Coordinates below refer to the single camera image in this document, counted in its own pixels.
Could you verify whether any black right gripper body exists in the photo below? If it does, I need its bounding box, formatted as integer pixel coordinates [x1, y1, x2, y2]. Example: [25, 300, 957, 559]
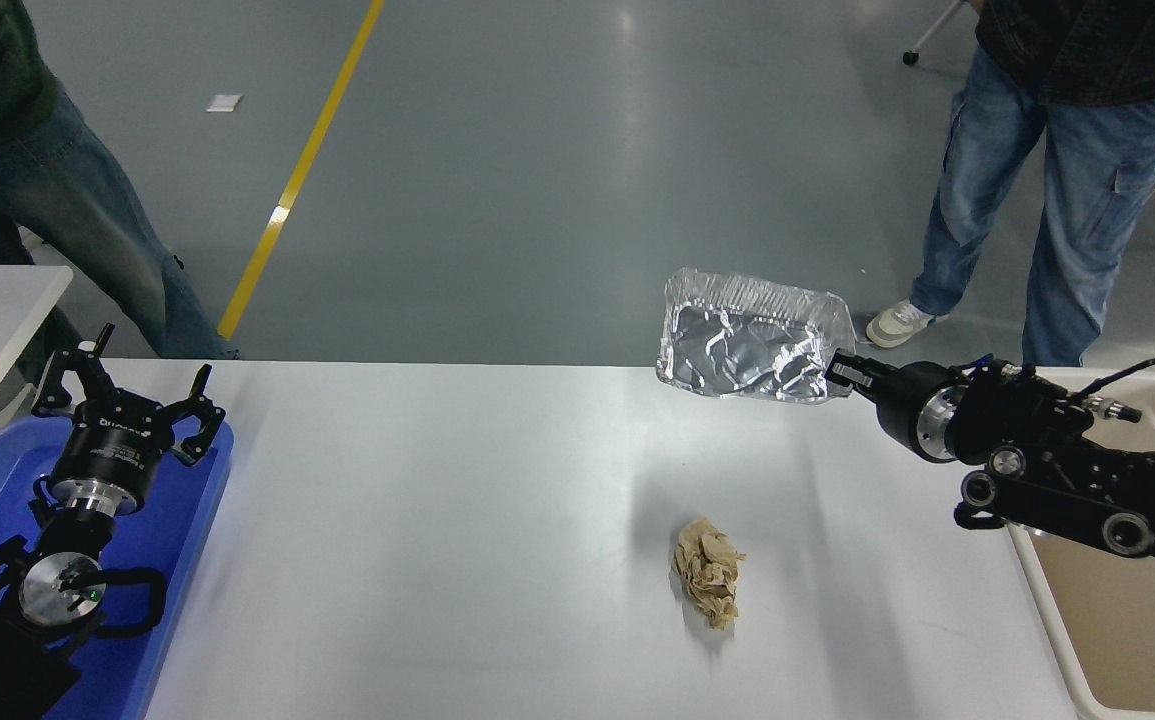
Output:
[872, 360, 943, 463]

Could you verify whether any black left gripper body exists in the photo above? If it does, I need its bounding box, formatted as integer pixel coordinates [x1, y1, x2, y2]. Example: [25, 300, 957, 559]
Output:
[53, 405, 176, 489]

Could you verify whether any crinkled foil tray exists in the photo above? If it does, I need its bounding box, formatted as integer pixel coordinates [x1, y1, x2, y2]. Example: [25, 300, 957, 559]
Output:
[656, 267, 856, 404]

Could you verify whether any tan paper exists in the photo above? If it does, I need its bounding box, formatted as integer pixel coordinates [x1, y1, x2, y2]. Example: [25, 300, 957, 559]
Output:
[672, 516, 747, 629]

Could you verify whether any blue plastic tray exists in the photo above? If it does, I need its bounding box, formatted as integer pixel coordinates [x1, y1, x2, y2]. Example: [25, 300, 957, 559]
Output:
[0, 413, 236, 720]

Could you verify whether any white chair leg with caster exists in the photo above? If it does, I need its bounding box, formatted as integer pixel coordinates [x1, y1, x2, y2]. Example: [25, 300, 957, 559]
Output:
[901, 0, 966, 67]

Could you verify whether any yellow floor tape line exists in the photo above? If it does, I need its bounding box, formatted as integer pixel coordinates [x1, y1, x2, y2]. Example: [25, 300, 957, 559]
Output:
[217, 0, 386, 341]

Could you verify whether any large pale plastic bin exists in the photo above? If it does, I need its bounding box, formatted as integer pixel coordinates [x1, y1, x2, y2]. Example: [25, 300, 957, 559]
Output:
[954, 368, 1155, 720]

